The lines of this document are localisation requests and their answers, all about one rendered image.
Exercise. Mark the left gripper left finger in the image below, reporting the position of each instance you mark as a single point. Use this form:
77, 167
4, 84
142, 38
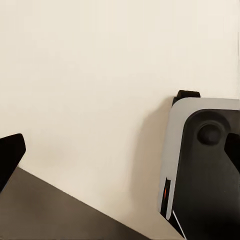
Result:
12, 150

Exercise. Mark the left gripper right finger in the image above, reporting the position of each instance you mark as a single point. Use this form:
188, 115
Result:
232, 148

